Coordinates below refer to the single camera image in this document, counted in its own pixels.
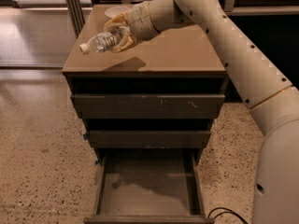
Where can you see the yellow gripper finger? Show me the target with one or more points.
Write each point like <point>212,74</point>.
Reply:
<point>127,42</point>
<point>117,22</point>

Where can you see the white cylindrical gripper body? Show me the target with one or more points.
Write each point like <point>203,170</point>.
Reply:
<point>139,20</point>

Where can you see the clear plastic water bottle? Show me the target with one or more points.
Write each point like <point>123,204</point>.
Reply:
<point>104,41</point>

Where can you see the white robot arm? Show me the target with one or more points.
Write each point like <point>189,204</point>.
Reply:
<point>270,97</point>

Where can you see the top grey drawer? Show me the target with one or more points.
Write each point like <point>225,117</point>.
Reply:
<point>150,106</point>

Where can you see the grey drawer cabinet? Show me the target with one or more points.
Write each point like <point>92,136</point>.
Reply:
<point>177,62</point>

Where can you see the middle grey drawer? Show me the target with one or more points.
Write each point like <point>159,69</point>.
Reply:
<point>148,139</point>

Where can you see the open bottom grey drawer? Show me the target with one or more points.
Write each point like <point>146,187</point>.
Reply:
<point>148,186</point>

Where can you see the white ceramic bowl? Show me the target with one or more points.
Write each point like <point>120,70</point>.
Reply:
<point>115,11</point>

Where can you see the metal window frame post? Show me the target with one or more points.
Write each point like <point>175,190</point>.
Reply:
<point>76,15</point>

